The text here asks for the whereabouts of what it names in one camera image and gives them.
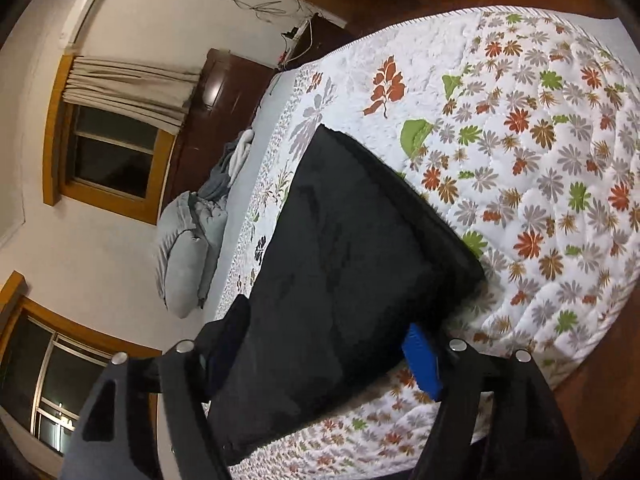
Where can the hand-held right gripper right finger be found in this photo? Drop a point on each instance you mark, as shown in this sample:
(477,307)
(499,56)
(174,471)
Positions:
(422,360)

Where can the beige curtain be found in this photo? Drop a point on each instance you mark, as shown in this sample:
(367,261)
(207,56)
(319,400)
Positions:
(135,92)

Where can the grey crumpled clothes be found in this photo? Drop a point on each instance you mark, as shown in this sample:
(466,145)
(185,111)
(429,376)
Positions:
(227,170)

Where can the wooden framed window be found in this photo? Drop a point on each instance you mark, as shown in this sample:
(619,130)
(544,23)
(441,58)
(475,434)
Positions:
(50,370)
(110,150)

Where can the black pants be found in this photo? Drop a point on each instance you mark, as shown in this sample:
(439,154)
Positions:
(340,270)

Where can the dark wooden nightstand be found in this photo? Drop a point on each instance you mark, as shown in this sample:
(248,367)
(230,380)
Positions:
(315,40)

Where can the grey bed sheet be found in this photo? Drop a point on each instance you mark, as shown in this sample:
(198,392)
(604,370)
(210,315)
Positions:
(260,160)

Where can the white floral quilt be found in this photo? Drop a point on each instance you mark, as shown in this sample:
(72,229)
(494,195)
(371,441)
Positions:
(525,170)

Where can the dark wooden headboard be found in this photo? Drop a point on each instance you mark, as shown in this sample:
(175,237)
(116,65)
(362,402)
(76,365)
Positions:
(200,125)

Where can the white curtain box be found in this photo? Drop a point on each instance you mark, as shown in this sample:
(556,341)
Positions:
(85,7)

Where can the grey pillow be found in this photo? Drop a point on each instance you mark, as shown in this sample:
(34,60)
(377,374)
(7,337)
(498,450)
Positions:
(212,240)
(180,260)

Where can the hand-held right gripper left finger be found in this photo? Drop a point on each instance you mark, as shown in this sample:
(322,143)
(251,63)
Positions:
(180,390)

